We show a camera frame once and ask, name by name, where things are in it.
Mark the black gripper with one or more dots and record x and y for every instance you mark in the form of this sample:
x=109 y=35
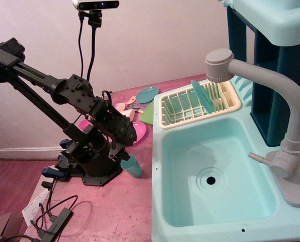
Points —
x=113 y=124

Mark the teal plastic cup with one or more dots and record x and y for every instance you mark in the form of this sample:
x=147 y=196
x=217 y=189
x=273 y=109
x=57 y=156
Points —
x=132 y=166

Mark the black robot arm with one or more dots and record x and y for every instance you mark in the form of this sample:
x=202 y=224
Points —
x=75 y=91

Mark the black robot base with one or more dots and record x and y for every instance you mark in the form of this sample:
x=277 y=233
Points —
x=93 y=167

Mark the pink plastic cup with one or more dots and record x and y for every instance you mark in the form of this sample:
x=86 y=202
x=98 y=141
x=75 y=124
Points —
x=84 y=124

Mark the teal toy sink unit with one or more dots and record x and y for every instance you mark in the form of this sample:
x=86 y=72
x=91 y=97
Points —
x=206 y=188

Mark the pink plastic plate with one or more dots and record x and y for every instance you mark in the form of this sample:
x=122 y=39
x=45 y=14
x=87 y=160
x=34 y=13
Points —
x=140 y=129

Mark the green plastic tray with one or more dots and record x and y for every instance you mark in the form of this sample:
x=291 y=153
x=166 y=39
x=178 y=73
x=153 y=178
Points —
x=147 y=116

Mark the white dish brush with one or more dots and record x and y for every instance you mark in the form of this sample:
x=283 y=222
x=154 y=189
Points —
x=121 y=106

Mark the teal plate on table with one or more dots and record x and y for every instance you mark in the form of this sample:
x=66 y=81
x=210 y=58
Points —
x=147 y=94

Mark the cream dish rack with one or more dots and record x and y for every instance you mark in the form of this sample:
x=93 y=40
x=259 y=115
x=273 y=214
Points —
x=182 y=106

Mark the blue table clamp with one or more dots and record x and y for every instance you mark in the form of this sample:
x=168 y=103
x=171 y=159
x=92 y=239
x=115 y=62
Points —
x=53 y=173

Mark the black usb hub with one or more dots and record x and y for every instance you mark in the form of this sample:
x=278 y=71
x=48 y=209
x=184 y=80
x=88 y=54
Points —
x=57 y=226

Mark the teal plate in rack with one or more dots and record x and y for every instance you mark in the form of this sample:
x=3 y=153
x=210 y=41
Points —
x=203 y=96

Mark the white paper card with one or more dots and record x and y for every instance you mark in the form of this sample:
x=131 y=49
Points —
x=33 y=207

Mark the cardboard box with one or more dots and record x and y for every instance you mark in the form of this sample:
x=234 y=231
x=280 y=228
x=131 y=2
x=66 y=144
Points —
x=10 y=225

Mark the dark blue toy shelf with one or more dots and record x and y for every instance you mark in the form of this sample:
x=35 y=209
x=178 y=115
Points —
x=276 y=28

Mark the grey toy faucet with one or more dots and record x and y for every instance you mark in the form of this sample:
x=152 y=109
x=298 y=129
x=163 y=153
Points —
x=275 y=111

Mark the silver depth camera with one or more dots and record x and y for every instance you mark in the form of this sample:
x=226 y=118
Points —
x=95 y=5

